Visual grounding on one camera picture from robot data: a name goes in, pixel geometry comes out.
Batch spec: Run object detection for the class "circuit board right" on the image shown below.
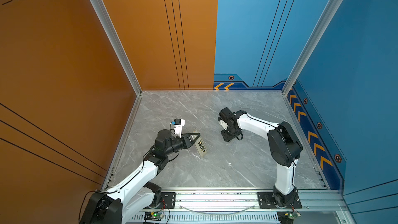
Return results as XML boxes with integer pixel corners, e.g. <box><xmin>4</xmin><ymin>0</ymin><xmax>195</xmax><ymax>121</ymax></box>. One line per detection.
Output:
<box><xmin>277</xmin><ymin>212</ymin><xmax>301</xmax><ymax>224</ymax></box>

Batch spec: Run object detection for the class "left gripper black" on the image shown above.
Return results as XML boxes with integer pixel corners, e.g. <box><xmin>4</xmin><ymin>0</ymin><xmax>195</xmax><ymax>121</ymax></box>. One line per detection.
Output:
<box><xmin>164</xmin><ymin>133</ymin><xmax>200</xmax><ymax>158</ymax></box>

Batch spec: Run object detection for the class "right aluminium corner post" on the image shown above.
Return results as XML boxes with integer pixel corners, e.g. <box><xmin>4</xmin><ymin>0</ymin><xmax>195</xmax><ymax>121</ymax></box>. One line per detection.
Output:
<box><xmin>282</xmin><ymin>0</ymin><xmax>343</xmax><ymax>96</ymax></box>

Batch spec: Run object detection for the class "aluminium corner post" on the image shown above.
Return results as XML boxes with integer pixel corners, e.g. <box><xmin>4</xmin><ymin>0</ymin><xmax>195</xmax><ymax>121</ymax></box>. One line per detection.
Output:
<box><xmin>282</xmin><ymin>0</ymin><xmax>343</xmax><ymax>96</ymax></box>
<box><xmin>90</xmin><ymin>0</ymin><xmax>142</xmax><ymax>96</ymax></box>

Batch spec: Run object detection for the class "white ventilation grille strip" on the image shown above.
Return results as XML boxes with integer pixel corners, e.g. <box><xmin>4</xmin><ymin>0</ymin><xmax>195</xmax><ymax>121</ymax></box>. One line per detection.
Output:
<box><xmin>127</xmin><ymin>212</ymin><xmax>280</xmax><ymax>224</ymax></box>

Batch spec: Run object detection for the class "left aluminium corner post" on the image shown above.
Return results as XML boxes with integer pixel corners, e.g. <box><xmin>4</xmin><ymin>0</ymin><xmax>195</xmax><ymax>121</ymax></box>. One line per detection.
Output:
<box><xmin>90</xmin><ymin>0</ymin><xmax>142</xmax><ymax>96</ymax></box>

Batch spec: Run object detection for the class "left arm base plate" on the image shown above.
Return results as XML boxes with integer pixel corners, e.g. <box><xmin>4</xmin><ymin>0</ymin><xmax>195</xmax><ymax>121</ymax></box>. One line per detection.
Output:
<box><xmin>148</xmin><ymin>192</ymin><xmax>176</xmax><ymax>209</ymax></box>

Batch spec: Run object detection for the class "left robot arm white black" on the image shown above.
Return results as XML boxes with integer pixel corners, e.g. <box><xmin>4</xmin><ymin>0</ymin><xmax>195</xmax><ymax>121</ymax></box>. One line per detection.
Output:
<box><xmin>78</xmin><ymin>129</ymin><xmax>201</xmax><ymax>224</ymax></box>

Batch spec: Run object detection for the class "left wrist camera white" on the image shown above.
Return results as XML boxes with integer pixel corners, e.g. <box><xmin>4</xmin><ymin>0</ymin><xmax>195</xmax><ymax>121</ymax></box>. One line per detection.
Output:
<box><xmin>170</xmin><ymin>119</ymin><xmax>185</xmax><ymax>138</ymax></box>

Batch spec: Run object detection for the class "aluminium front rail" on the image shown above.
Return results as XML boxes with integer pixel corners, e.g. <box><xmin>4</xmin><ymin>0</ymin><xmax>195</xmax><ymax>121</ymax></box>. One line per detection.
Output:
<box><xmin>93</xmin><ymin>188</ymin><xmax>346</xmax><ymax>213</ymax></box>

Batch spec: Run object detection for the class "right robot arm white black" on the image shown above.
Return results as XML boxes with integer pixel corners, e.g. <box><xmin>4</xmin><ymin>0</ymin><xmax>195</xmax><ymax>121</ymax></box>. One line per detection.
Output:
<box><xmin>218</xmin><ymin>107</ymin><xmax>303</xmax><ymax>209</ymax></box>

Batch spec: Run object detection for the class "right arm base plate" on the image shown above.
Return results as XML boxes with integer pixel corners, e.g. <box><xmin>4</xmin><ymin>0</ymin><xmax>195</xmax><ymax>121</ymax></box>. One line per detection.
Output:
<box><xmin>257</xmin><ymin>190</ymin><xmax>302</xmax><ymax>209</ymax></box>

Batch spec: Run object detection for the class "green circuit board left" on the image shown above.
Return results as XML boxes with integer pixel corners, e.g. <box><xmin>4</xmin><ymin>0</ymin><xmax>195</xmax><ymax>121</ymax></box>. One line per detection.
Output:
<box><xmin>143</xmin><ymin>212</ymin><xmax>165</xmax><ymax>224</ymax></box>

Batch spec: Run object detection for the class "beige remote control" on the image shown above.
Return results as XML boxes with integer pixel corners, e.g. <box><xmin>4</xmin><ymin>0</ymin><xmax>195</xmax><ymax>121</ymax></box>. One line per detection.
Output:
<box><xmin>193</xmin><ymin>131</ymin><xmax>208</xmax><ymax>157</ymax></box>

